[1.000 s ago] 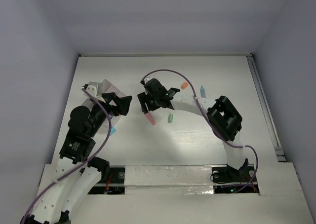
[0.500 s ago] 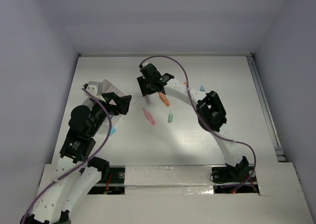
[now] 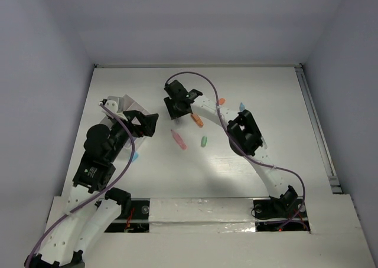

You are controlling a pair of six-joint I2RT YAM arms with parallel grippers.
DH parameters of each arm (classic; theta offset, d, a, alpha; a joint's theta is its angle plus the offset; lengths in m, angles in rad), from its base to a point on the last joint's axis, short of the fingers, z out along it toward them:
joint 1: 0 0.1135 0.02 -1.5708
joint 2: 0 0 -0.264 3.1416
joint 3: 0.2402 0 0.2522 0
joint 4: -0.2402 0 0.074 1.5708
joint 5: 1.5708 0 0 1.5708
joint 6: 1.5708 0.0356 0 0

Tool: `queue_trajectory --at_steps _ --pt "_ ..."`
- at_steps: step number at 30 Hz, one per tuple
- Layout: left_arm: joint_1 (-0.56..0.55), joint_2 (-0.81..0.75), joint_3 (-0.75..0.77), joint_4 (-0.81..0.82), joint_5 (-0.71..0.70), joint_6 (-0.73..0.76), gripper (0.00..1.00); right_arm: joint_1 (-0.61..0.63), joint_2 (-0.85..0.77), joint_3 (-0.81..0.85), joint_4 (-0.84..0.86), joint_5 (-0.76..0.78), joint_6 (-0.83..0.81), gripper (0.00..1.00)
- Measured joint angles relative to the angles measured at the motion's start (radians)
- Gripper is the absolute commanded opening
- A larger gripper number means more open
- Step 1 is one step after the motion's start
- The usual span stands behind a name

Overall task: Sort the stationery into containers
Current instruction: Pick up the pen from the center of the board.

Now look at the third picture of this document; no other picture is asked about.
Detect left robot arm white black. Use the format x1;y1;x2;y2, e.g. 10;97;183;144
24;108;159;267

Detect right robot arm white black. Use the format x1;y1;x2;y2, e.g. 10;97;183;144
164;79;303;220

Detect orange highlighter marker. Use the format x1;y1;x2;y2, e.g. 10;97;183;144
191;113;204;128

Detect white compartment organizer box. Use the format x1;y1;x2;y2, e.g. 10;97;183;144
100;94;149;150

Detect pink highlighter marker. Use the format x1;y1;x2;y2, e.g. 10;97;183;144
171;129;187;150

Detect light blue highlighter marker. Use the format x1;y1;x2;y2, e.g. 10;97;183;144
239;102;246;112

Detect mint green highlighter marker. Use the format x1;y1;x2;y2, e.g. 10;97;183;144
261;136;268;150

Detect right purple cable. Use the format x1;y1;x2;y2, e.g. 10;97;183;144
165;71;307;232

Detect purple cable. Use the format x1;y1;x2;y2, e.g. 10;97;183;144
165;71;307;232
25;102;136;267

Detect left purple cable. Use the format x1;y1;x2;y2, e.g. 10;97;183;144
25;102;136;267

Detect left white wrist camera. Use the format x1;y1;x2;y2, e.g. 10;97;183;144
99;96;125;117

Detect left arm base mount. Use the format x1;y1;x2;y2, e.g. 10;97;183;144
105;188;150;233

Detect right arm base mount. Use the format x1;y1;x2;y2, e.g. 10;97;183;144
250;185;311;232

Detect aluminium rail right edge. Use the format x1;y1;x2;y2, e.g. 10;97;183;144
294;65;344;194

